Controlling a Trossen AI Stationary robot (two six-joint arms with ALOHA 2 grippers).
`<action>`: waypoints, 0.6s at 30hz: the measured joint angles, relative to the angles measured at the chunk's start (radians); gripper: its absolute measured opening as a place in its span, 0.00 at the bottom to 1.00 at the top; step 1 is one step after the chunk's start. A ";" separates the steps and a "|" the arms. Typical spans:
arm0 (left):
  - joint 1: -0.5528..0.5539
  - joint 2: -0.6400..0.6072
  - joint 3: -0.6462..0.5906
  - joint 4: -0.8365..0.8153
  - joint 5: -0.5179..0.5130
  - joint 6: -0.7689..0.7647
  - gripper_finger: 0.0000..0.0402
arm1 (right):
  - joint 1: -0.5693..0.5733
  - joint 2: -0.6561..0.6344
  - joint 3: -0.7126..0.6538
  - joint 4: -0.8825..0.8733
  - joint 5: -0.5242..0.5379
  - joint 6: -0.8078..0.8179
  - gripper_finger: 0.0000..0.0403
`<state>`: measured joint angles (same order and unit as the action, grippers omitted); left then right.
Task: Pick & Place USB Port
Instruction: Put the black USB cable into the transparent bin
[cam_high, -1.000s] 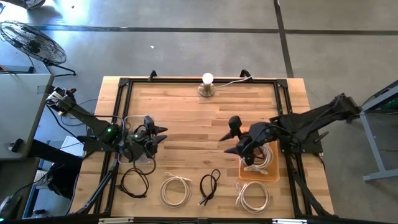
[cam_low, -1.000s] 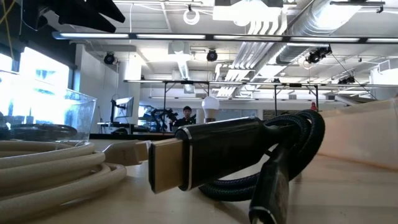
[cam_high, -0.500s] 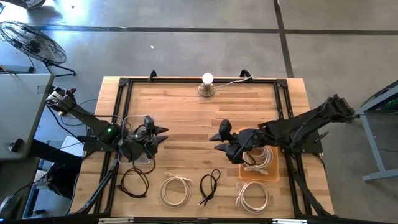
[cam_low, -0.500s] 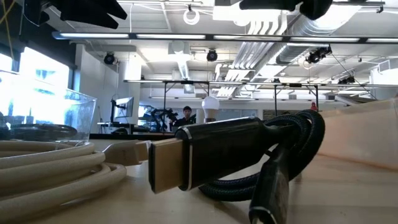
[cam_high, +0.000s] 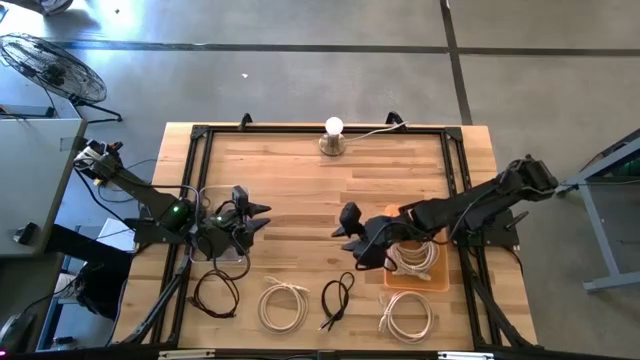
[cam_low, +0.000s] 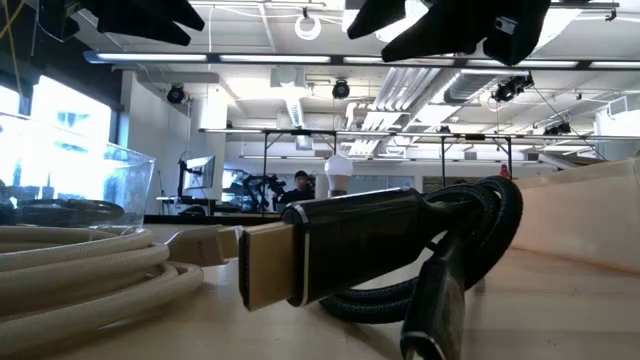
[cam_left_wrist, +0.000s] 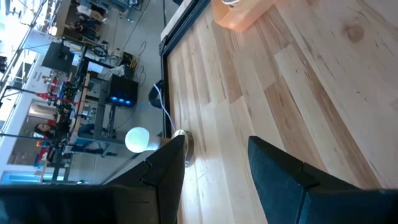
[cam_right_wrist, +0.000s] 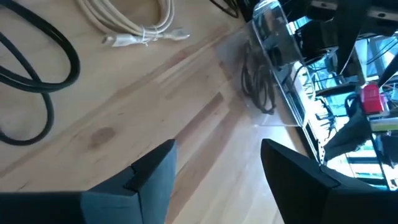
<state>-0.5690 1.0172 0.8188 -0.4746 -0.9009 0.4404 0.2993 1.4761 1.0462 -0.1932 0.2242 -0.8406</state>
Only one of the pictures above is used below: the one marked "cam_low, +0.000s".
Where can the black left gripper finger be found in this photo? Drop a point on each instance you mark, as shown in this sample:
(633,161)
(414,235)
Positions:
(182,15)
(140,22)

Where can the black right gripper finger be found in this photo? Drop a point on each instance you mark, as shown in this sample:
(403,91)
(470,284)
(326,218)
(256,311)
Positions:
(450,30)
(380,15)

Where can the computer monitor on arm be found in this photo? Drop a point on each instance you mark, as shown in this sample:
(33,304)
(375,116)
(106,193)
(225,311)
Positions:
(199,172)

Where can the black background robot arm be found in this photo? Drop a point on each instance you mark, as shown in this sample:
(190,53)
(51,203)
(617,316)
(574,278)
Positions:
(260,192)

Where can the black ceiling spotlight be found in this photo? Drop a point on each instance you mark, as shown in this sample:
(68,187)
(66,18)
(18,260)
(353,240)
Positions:
(176,94)
(510,90)
(557,130)
(341,90)

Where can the overhead light bar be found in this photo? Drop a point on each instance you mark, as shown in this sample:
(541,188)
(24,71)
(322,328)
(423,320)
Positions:
(275,58)

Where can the person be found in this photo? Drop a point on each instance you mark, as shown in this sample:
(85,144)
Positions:
(300,192)
(505,172)

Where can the bulb lamp with brass base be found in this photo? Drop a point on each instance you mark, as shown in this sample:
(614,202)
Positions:
(338,170)

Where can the clear plastic bin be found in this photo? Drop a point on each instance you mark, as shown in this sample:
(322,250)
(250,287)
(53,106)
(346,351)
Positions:
(125,185)

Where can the silver ventilation duct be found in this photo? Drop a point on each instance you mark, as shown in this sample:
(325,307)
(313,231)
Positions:
(470,87)

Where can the black metal rig frame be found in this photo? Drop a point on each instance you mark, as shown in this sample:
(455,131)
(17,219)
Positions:
(300,132)

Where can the black table frame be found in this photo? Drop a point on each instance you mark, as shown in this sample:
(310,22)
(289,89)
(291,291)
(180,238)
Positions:
(175,219)

